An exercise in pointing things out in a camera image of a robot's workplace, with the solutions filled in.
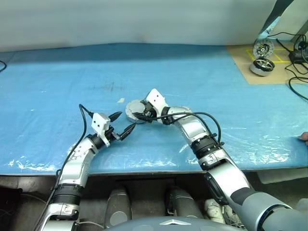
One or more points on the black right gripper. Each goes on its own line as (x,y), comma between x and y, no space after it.
(150,111)

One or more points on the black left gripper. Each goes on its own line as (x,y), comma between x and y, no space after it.
(111,133)

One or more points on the toothed grey motor cover disc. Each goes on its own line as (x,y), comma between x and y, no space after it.
(134,107)

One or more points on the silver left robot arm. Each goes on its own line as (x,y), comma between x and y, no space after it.
(77,158)

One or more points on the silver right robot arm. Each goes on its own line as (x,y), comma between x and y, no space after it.
(192,127)

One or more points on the silver spoked motor shell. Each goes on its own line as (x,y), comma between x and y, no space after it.
(262,68)

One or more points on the person's bare hand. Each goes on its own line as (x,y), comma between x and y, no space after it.
(305,138)

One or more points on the small white scrap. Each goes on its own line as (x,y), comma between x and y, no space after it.
(121,100)

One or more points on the blue plastic table cover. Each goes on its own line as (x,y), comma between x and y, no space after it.
(48,108)

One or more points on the dark rounded robot leg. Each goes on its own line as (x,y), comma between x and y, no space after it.
(185,204)
(119,207)

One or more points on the brown cardboard sheet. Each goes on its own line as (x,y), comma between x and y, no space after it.
(243,69)

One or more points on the grey robot torso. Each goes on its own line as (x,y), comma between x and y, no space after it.
(168,222)

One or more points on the white sneaker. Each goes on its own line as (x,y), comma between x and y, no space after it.
(214,209)
(231,215)

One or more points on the black power adapter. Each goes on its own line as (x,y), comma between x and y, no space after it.
(297,56)

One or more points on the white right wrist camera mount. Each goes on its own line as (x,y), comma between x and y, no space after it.
(156,98)

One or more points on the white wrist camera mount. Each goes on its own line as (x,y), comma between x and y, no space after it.
(99,122)
(156,98)

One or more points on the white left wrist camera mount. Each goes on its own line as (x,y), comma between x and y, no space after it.
(99,122)

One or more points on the grey metal stand frame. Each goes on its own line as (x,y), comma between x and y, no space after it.
(276,19)

